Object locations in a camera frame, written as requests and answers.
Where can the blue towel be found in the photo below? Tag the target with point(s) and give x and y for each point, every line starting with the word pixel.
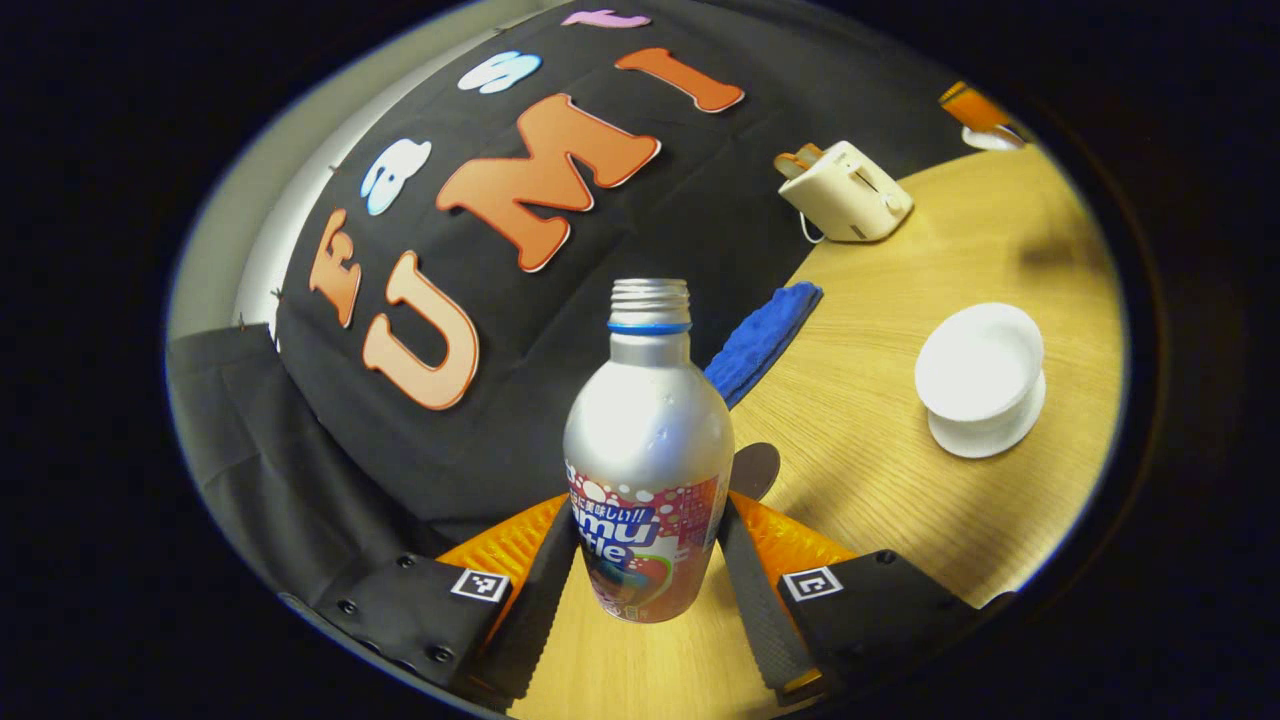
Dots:
pixel 765 335

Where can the white toaster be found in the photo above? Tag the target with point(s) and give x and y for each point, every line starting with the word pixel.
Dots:
pixel 850 195

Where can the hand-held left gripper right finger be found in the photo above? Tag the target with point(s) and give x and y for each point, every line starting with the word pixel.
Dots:
pixel 755 600

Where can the silver water bottle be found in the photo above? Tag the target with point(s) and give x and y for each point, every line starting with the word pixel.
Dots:
pixel 650 430

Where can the black backdrop cloth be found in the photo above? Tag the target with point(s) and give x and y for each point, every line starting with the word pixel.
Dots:
pixel 700 200

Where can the brown toast slice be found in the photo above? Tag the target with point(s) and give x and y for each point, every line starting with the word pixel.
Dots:
pixel 790 168
pixel 810 153

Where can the dark round coaster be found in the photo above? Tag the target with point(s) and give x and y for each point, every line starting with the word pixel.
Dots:
pixel 757 470

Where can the white teacup lid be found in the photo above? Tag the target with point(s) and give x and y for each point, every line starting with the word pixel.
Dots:
pixel 995 140

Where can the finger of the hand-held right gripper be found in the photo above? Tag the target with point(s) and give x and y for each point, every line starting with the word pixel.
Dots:
pixel 975 108

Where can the white teacup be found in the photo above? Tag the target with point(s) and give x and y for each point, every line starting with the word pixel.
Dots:
pixel 980 365

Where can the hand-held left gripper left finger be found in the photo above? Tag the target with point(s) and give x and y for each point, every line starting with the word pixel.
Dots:
pixel 540 610

